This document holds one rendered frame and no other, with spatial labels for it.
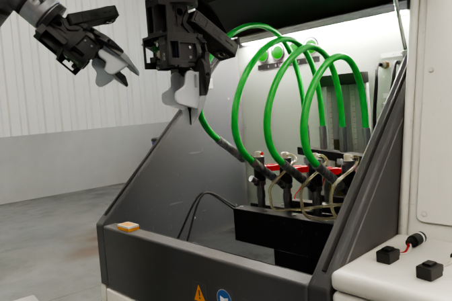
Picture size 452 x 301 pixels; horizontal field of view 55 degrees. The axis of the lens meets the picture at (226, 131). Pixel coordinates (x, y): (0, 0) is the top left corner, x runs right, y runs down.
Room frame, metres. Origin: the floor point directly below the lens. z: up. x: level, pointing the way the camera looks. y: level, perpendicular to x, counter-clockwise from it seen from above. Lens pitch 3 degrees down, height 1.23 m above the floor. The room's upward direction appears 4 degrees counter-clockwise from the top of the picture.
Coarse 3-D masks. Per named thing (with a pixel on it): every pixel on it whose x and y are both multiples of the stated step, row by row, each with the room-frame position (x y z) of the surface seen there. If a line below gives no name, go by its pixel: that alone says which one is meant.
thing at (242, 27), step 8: (248, 24) 1.04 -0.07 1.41; (256, 24) 1.06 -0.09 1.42; (264, 24) 1.08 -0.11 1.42; (232, 32) 1.00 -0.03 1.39; (272, 32) 1.11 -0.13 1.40; (288, 48) 1.14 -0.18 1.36; (296, 64) 1.16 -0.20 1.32; (296, 72) 1.17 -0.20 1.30; (304, 96) 1.18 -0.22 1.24; (200, 112) 0.92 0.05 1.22; (200, 120) 0.93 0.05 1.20; (208, 128) 0.94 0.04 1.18; (216, 136) 0.95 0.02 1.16
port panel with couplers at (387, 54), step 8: (392, 40) 1.08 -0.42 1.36; (400, 40) 1.07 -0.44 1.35; (384, 48) 1.10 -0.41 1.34; (392, 48) 1.08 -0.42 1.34; (400, 48) 1.07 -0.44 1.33; (384, 56) 1.10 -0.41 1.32; (392, 56) 1.08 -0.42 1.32; (400, 56) 1.07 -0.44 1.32; (384, 64) 1.08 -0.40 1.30; (392, 64) 1.09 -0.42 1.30; (400, 64) 1.04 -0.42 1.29; (384, 72) 1.10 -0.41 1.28; (384, 80) 1.10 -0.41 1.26; (384, 88) 1.10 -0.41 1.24; (384, 96) 1.10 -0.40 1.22
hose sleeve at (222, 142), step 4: (220, 136) 0.96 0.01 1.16; (220, 140) 0.96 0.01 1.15; (224, 140) 0.96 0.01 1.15; (220, 144) 0.96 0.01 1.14; (224, 144) 0.96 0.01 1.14; (228, 144) 0.97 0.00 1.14; (224, 148) 0.97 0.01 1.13; (228, 148) 0.97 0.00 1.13; (232, 148) 0.98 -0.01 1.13; (236, 148) 0.99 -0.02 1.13; (232, 152) 0.98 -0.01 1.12; (236, 152) 0.99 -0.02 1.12; (236, 156) 0.99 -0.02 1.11; (240, 156) 1.00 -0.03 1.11
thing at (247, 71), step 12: (288, 36) 1.01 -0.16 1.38; (264, 48) 0.95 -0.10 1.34; (252, 60) 0.92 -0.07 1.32; (312, 60) 1.07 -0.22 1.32; (312, 72) 1.08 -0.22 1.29; (240, 84) 0.90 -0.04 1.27; (240, 96) 0.89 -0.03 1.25; (324, 120) 1.10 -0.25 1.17; (324, 132) 1.09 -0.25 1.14; (240, 144) 0.88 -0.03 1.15; (324, 144) 1.09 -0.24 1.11; (264, 168) 0.93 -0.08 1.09
